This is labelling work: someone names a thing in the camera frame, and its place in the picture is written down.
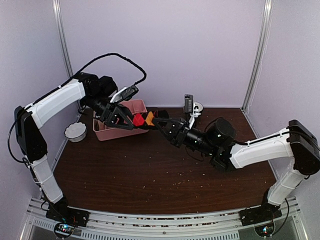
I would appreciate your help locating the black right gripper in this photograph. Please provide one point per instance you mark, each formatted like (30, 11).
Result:
(179, 125)

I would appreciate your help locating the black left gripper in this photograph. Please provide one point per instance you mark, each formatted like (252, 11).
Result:
(112, 118)

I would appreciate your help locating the black red yellow argyle sock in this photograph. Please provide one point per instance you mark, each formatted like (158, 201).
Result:
(144, 120)

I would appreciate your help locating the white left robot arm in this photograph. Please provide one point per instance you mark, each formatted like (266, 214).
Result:
(27, 125)

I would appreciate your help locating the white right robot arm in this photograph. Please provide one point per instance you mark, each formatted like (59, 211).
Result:
(294, 141)

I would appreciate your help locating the dark blue white bowl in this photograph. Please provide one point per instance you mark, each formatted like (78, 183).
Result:
(197, 107)

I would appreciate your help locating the white scalloped bowl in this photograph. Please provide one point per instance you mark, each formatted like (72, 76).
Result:
(76, 132)

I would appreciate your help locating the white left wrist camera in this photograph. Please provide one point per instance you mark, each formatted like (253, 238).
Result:
(124, 94)

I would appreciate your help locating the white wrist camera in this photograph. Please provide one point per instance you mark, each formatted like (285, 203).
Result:
(188, 109)
(124, 94)

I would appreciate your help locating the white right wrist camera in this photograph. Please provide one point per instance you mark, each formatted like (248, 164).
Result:
(188, 109)

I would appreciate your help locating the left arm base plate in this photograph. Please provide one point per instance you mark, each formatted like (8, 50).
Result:
(67, 216)

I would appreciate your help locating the front aluminium rail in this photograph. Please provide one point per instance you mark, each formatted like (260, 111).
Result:
(219, 225)

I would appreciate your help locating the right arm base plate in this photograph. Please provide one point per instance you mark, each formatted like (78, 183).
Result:
(260, 214)

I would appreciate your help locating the left aluminium frame post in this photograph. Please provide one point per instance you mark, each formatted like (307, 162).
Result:
(62, 37)

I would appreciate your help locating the aluminium frame post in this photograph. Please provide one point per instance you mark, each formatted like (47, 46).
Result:
(261, 47)
(62, 37)

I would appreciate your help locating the right aluminium frame post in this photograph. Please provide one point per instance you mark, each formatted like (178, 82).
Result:
(261, 47)

